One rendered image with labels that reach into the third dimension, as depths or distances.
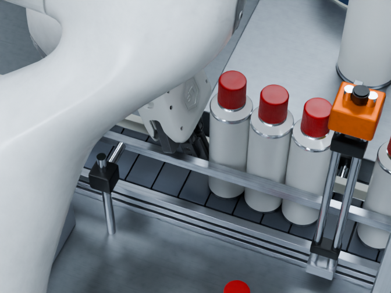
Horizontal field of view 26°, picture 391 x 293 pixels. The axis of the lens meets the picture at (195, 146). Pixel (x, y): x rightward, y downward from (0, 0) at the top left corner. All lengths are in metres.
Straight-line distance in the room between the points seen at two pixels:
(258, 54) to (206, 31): 0.84
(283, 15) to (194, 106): 0.38
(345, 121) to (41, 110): 0.41
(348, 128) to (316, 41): 0.52
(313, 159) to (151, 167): 0.26
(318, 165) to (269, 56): 0.34
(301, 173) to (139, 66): 0.58
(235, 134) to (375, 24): 0.28
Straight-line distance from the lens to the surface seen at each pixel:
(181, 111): 1.01
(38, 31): 0.87
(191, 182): 1.14
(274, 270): 1.13
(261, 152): 1.01
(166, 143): 1.03
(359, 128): 0.82
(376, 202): 1.03
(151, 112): 1.00
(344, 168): 1.13
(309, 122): 0.96
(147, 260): 1.13
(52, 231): 0.53
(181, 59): 0.46
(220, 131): 1.01
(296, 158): 1.00
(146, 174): 1.15
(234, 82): 0.98
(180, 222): 1.15
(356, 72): 1.25
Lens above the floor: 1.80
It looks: 51 degrees down
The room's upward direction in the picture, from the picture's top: straight up
